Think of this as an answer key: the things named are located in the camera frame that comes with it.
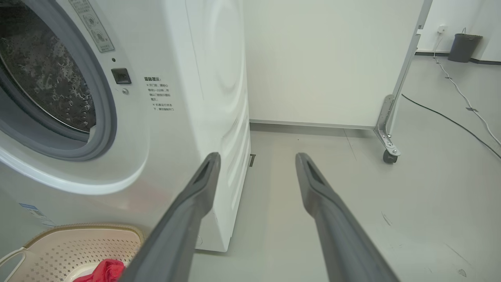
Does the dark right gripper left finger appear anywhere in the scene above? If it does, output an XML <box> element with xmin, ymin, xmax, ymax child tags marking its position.
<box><xmin>119</xmin><ymin>152</ymin><xmax>222</xmax><ymax>282</ymax></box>

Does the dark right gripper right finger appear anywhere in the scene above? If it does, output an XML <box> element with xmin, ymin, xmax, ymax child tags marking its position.
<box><xmin>296</xmin><ymin>152</ymin><xmax>400</xmax><ymax>282</ymax></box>

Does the red white striped garment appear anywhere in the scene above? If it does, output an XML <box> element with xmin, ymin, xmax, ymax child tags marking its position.
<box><xmin>74</xmin><ymin>258</ymin><xmax>126</xmax><ymax>282</ymax></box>

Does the cream perforated laundry basket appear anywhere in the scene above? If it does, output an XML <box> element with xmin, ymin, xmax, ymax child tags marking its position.
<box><xmin>0</xmin><ymin>223</ymin><xmax>145</xmax><ymax>282</ymax></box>

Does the white washing machine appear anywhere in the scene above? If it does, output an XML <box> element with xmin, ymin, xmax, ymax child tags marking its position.
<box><xmin>0</xmin><ymin>0</ymin><xmax>251</xmax><ymax>252</ymax></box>

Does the blue energy label sticker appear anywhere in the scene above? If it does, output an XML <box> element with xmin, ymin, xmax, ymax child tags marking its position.
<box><xmin>19</xmin><ymin>202</ymin><xmax>57</xmax><ymax>228</ymax></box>

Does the white partition panel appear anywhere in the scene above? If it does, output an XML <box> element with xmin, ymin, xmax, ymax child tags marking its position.
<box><xmin>243</xmin><ymin>0</ymin><xmax>433</xmax><ymax>130</ymax></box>

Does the grey warning sticker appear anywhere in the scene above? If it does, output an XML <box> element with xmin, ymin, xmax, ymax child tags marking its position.
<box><xmin>68</xmin><ymin>0</ymin><xmax>115</xmax><ymax>53</ymax></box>

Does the dark grey waste bin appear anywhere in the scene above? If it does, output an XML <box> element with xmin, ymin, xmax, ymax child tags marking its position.
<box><xmin>448</xmin><ymin>27</ymin><xmax>483</xmax><ymax>63</ymax></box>

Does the metal partition foot bracket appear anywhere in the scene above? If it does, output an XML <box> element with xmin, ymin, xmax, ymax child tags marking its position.
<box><xmin>374</xmin><ymin>94</ymin><xmax>401</xmax><ymax>156</ymax></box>

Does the black floor cable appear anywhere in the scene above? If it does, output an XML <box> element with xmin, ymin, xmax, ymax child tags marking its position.
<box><xmin>402</xmin><ymin>94</ymin><xmax>501</xmax><ymax>160</ymax></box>

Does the white floor cable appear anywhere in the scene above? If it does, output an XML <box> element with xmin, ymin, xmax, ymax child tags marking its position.
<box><xmin>433</xmin><ymin>33</ymin><xmax>501</xmax><ymax>146</ymax></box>

